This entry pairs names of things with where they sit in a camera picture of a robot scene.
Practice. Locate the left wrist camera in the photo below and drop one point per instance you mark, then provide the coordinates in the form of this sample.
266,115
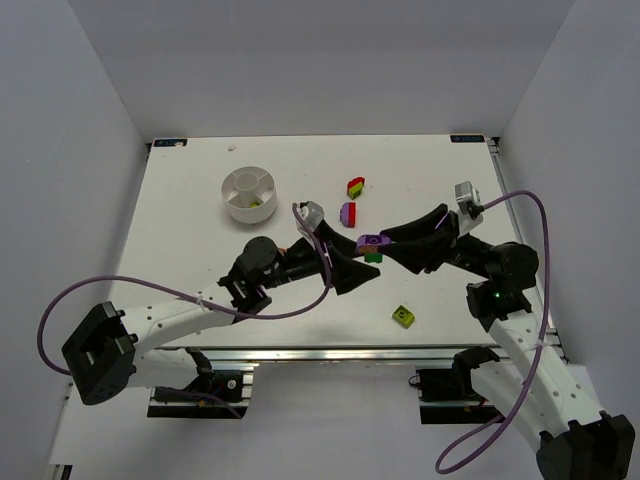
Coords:
308,216

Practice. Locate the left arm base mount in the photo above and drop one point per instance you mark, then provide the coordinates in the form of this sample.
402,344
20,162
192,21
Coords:
187,384

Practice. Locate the red half-round lego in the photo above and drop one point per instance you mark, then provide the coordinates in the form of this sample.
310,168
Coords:
351,214

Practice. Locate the right blue table label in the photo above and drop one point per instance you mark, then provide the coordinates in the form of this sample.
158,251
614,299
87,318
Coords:
466,138

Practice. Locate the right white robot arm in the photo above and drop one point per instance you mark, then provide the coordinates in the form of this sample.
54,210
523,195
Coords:
570,433

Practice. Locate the green square lego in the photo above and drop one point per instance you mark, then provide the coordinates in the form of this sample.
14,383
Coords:
374,257

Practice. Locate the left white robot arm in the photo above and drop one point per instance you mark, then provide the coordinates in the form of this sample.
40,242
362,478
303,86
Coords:
111,349

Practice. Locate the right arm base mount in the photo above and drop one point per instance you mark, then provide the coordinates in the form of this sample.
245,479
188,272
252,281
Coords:
446,396

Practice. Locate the left blue table label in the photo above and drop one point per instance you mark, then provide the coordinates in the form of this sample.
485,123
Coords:
169,143

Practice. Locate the lime lego with print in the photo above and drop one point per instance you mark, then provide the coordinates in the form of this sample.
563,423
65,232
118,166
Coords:
403,317

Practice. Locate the aluminium table frame rail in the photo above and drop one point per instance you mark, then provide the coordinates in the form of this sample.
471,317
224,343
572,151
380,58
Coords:
409,355

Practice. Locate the blue table label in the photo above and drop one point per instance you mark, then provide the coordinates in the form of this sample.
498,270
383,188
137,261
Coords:
466,138
169,143

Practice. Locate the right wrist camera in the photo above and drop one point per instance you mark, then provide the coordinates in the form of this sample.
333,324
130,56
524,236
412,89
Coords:
467,202

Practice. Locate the white round divided container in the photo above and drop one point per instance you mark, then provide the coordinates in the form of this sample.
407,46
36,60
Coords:
244,186

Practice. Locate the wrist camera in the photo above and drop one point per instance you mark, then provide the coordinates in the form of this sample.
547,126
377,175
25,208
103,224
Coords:
308,216
467,202

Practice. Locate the purple butterfly lego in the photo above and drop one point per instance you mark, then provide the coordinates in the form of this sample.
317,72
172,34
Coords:
370,243

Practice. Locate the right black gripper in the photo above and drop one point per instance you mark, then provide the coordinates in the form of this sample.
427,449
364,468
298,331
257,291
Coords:
451,239

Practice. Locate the lavender half-round lego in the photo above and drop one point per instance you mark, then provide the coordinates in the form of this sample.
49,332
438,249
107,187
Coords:
345,214

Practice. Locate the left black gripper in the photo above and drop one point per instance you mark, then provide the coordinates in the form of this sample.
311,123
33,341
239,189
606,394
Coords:
325,256

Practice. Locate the red and lime lego stack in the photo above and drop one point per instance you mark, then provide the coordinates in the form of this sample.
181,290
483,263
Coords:
354,187

